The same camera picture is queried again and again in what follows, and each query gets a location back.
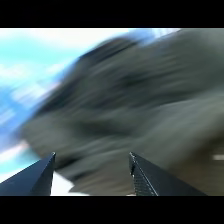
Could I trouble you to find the grey garment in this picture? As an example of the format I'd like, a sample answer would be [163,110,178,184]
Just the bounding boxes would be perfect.
[20,28,224,197]

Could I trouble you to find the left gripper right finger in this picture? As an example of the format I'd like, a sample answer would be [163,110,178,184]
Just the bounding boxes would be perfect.
[128,151,207,197]

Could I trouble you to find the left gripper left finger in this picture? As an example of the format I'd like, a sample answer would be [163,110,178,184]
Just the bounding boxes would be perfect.
[0,151,57,197]

